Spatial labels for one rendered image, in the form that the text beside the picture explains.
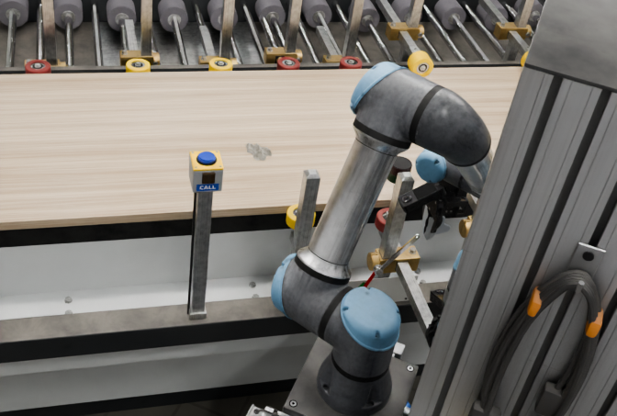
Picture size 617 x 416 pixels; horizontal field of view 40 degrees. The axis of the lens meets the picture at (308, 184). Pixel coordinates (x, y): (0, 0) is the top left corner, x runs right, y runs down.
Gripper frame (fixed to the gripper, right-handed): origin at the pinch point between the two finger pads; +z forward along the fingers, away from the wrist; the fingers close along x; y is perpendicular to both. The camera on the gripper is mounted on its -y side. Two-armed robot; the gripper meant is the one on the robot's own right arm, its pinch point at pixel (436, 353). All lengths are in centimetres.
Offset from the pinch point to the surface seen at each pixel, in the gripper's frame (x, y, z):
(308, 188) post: -30, -30, -31
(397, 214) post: -4.8, -29.6, -20.3
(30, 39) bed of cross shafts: -99, -177, 11
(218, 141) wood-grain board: -43, -81, -7
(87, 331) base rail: -83, -29, 13
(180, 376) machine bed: -55, -51, 65
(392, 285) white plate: -1.1, -28.9, 5.5
